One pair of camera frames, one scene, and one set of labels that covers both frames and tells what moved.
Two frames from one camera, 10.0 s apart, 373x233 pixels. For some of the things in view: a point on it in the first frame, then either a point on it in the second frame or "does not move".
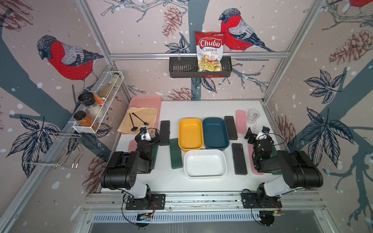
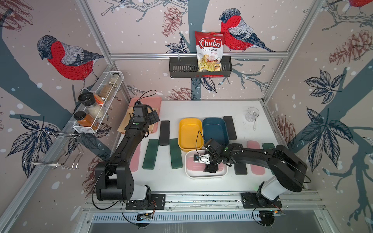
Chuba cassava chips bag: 209,49 does not move
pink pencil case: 241,121 to 195,167
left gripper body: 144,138 to 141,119
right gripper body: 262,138 to 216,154
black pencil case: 232,133 does not move
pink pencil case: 253,171 does not move
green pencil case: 176,154 does not move
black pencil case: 164,139 does not move
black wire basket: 187,67 does not move
